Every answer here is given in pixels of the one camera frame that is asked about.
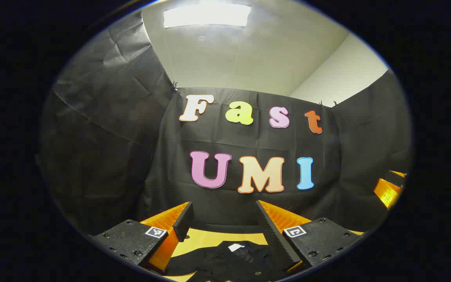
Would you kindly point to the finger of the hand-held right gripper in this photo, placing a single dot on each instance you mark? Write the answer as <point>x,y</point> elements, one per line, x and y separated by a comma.
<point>386,192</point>
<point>398,172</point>

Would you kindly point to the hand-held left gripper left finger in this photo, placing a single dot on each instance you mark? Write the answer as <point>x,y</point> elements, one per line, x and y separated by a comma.
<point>184,221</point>

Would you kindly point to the black shirt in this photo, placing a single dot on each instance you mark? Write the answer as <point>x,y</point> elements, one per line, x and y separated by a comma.
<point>229,266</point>

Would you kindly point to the ceiling light panel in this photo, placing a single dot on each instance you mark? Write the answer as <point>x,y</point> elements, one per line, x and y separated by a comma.
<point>208,15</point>

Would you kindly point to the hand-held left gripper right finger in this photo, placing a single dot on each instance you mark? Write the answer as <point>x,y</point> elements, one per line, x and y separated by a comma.
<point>272,235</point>

